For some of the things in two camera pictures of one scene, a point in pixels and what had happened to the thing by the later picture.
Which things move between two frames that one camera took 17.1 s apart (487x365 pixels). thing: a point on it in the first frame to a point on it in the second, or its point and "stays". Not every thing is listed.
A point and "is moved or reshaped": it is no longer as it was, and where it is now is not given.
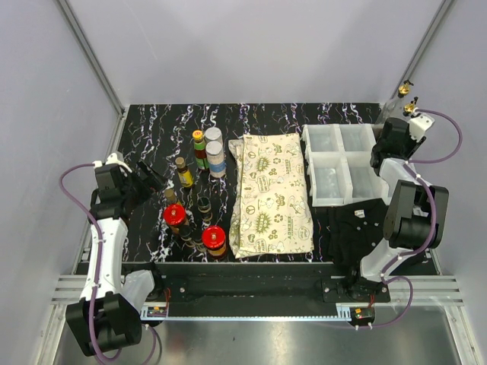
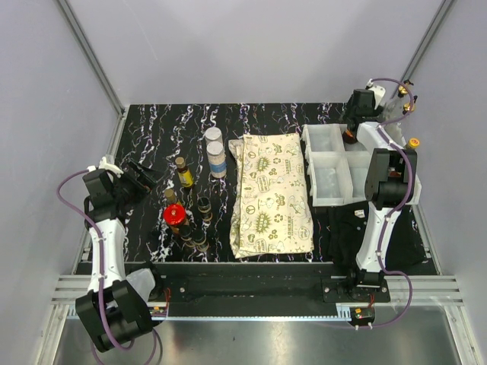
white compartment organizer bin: (338, 160) stays
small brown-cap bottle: (170, 196) stays
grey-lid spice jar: (213, 134) stays
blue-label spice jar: (215, 156) stays
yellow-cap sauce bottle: (200, 153) is moved or reshaped
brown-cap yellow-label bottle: (186, 176) stays
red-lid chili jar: (214, 240) to (348, 136)
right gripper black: (414, 146) to (375, 113)
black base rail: (262, 284) stays
